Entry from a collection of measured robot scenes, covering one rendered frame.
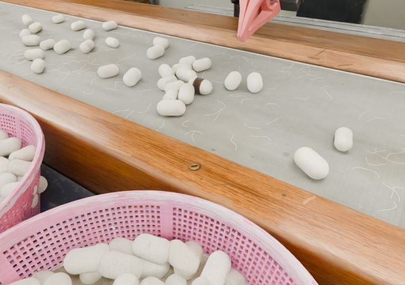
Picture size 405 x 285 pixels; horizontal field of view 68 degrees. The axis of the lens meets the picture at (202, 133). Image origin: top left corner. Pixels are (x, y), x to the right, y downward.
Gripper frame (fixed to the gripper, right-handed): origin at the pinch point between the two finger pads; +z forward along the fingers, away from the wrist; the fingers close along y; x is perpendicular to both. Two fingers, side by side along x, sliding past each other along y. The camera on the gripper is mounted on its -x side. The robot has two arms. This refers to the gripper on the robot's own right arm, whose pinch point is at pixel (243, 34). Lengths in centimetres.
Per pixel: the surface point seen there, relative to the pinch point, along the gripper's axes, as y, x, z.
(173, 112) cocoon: -3.2, -2.4, 13.5
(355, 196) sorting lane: 18.7, -2.7, 15.4
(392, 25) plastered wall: 10, 171, -122
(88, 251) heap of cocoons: 2.8, -14.0, 28.0
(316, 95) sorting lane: 10.3, 8.1, 2.7
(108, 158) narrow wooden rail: -3.1, -9.7, 21.5
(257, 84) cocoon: 3.0, 4.2, 4.8
